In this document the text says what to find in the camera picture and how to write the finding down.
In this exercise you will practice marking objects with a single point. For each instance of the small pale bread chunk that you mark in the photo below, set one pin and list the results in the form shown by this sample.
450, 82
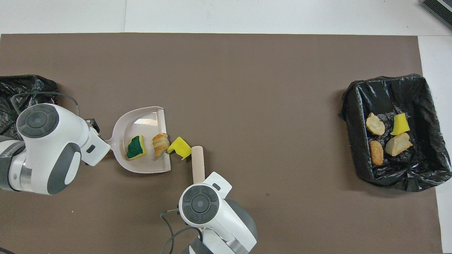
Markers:
160, 144

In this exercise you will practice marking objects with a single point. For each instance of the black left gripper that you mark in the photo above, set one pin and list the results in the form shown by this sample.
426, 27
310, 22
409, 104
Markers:
93, 126

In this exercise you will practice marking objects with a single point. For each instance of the green topped sponge piece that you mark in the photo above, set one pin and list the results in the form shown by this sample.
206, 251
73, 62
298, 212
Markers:
135, 148

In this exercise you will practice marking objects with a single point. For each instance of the brown table mat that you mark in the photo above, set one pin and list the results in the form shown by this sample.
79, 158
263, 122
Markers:
247, 88

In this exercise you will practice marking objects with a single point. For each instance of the brown oval bread roll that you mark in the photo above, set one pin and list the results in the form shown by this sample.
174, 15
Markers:
376, 153

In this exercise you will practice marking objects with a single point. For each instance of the beige hand brush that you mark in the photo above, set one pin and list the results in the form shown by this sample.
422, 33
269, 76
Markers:
198, 162

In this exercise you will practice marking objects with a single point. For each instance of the dark grey ridged device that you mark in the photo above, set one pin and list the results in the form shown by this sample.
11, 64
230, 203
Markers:
441, 8

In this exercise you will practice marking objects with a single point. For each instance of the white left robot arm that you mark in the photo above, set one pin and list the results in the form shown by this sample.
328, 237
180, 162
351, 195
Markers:
53, 148

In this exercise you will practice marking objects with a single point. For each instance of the yellow sponge green edge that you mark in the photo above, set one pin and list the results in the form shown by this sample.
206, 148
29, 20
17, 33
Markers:
180, 146

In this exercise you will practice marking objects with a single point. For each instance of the beige plastic dustpan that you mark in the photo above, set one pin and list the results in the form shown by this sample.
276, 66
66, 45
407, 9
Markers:
148, 162

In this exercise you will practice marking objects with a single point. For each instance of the plain yellow sponge piece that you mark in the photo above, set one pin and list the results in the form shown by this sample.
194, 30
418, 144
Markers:
400, 125

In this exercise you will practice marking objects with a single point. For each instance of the striped orange bread piece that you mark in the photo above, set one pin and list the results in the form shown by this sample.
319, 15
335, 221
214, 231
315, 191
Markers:
375, 125

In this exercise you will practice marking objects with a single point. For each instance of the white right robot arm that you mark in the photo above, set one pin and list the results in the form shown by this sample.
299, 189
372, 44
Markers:
201, 204

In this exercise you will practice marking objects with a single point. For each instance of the large pale bread chunk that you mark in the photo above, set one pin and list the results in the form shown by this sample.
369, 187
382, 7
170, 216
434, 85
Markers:
397, 144

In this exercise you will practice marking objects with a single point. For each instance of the black bag lined bin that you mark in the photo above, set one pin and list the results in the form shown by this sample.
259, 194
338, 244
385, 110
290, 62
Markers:
21, 84
423, 169

